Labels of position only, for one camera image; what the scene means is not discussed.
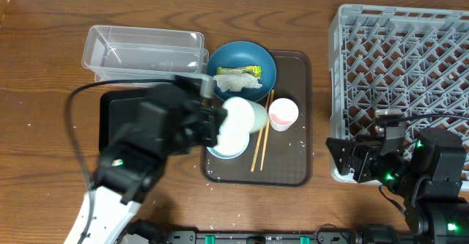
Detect white paper cup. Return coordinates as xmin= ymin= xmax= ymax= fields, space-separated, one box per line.
xmin=221 ymin=97 xmax=267 ymax=134

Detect light blue rice bowl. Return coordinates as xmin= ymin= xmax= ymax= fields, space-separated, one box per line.
xmin=207 ymin=127 xmax=250 ymax=160

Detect white napkin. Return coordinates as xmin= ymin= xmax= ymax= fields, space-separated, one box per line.
xmin=214 ymin=73 xmax=262 ymax=92

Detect green snack wrapper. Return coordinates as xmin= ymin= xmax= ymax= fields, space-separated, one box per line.
xmin=216 ymin=65 xmax=262 ymax=78

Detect dark blue plate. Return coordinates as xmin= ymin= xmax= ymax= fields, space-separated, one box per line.
xmin=206 ymin=41 xmax=277 ymax=102

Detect pink stained paper cup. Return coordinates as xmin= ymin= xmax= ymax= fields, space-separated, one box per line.
xmin=268 ymin=98 xmax=299 ymax=132

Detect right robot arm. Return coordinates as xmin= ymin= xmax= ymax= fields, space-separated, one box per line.
xmin=326 ymin=126 xmax=468 ymax=243

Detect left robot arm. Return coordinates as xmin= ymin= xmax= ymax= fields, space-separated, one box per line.
xmin=66 ymin=84 xmax=227 ymax=243

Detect grey dishwasher rack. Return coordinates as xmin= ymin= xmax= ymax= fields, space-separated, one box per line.
xmin=328 ymin=4 xmax=469 ymax=191

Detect brown serving tray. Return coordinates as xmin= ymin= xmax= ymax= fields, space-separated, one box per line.
xmin=200 ymin=50 xmax=313 ymax=187

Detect right wooden chopstick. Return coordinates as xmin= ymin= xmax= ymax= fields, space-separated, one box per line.
xmin=260 ymin=89 xmax=275 ymax=171

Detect black rectangular bin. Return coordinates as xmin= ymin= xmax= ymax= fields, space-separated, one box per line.
xmin=99 ymin=88 xmax=149 ymax=154

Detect clear plastic bin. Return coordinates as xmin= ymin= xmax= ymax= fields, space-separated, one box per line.
xmin=81 ymin=25 xmax=209 ymax=82

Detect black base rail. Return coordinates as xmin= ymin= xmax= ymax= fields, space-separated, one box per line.
xmin=160 ymin=230 xmax=411 ymax=244

